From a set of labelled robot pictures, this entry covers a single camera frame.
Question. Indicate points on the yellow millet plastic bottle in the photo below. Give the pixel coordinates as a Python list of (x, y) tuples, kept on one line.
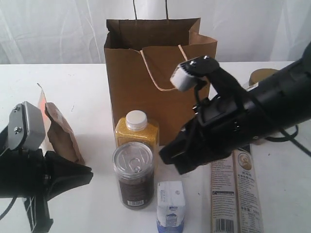
[(137, 127)]

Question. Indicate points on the brown paper shopping bag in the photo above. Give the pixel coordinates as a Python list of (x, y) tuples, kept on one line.
[(141, 55)]

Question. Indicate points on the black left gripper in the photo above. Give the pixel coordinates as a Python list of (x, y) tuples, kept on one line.
[(27, 174)]

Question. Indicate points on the clear nut jar gold lid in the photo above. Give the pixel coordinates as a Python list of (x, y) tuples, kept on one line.
[(260, 74)]

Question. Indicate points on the long noodle package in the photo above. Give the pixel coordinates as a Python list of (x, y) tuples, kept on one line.
[(235, 204)]

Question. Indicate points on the dark jar with metal lid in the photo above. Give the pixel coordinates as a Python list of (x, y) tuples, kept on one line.
[(134, 168)]

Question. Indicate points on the white blue milk carton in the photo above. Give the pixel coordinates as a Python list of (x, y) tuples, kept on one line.
[(171, 207)]

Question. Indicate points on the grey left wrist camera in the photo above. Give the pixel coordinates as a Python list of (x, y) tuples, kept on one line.
[(26, 127)]

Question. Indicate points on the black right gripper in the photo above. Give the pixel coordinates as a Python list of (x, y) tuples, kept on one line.
[(218, 127)]

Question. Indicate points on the torn kraft paper pouch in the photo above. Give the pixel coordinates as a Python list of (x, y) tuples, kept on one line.
[(59, 137)]

